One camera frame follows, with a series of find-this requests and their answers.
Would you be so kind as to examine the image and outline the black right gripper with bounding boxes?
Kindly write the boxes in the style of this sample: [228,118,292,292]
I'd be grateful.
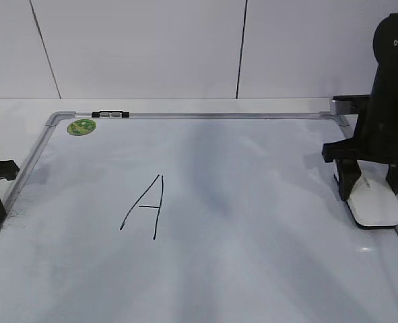
[322,110,398,201]

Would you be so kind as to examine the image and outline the white eraser with black felt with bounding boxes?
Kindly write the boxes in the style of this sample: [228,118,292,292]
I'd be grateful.
[345,161,398,229]

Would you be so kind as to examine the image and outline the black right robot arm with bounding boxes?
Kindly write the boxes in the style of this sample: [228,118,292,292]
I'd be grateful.
[322,13,398,201]

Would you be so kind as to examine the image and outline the round green magnet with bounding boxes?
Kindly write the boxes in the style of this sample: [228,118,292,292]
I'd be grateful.
[67,118,97,136]

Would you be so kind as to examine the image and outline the black and silver board clip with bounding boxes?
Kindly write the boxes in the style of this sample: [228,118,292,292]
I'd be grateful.
[91,110,130,118]

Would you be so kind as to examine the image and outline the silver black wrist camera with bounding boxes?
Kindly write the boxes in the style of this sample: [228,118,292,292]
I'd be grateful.
[330,94,370,115]

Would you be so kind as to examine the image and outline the white board with aluminium frame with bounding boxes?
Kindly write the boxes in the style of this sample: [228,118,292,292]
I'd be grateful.
[0,116,398,322]

